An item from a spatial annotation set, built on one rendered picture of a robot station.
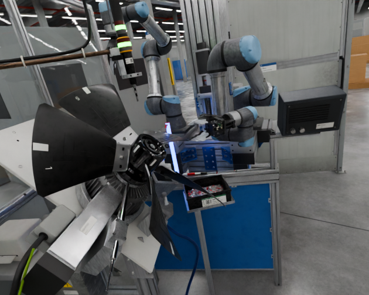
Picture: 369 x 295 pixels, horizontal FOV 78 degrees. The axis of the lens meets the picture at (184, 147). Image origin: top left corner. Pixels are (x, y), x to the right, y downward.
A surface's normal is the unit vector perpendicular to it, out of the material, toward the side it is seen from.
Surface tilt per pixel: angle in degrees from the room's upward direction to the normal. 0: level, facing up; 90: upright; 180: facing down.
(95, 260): 102
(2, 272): 0
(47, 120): 71
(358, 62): 90
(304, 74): 90
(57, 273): 50
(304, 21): 90
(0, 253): 90
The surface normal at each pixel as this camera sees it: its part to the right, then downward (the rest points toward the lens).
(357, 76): -0.54, 0.38
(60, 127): 0.77, -0.23
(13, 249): -0.14, 0.36
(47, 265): 0.64, -0.68
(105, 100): 0.29, -0.50
